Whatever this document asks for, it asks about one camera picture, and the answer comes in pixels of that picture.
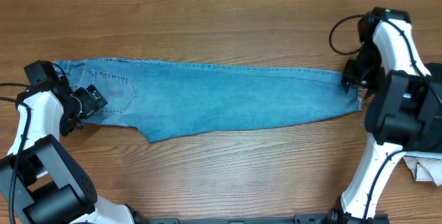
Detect blue denim jeans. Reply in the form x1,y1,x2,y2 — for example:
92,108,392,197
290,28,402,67
55,57,361,142

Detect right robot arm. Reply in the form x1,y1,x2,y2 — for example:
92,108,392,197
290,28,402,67
319,7,441,224

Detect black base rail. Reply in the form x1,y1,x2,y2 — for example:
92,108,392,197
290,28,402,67
145,213,390,224

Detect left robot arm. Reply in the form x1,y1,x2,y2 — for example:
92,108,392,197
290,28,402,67
1,61,145,224

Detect beige folded cloth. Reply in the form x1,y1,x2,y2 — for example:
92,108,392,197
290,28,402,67
403,156,441,186

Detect black folded garment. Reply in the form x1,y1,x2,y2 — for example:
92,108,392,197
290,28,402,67
411,63,441,153

